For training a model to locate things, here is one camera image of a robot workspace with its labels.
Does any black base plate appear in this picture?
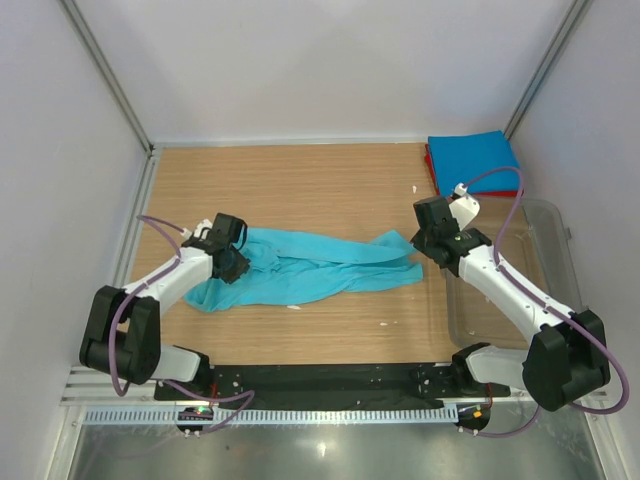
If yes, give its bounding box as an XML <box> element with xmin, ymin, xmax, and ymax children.
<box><xmin>153</xmin><ymin>362</ymin><xmax>512</xmax><ymax>412</ymax></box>

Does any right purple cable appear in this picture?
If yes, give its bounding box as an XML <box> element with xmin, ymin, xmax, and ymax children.
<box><xmin>459</xmin><ymin>166</ymin><xmax>631</xmax><ymax>414</ymax></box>

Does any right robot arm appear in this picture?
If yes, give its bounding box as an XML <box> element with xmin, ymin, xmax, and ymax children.
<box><xmin>411</xmin><ymin>196</ymin><xmax>611</xmax><ymax>412</ymax></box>

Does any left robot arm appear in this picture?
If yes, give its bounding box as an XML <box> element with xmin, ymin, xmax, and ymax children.
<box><xmin>79</xmin><ymin>213</ymin><xmax>250</xmax><ymax>400</ymax></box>

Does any folded blue t shirt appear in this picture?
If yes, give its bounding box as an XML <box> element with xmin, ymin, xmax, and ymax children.
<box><xmin>427</xmin><ymin>130</ymin><xmax>520</xmax><ymax>195</ymax></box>

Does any clear plastic bin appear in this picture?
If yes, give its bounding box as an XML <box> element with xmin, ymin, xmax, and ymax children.
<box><xmin>446</xmin><ymin>199</ymin><xmax>585</xmax><ymax>351</ymax></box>

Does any cyan t shirt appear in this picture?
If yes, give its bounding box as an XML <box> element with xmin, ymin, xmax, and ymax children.
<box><xmin>184</xmin><ymin>228</ymin><xmax>424</xmax><ymax>313</ymax></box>

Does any white slotted cable duct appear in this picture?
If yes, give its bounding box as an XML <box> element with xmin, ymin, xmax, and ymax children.
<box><xmin>83</xmin><ymin>404</ymin><xmax>458</xmax><ymax>427</ymax></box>

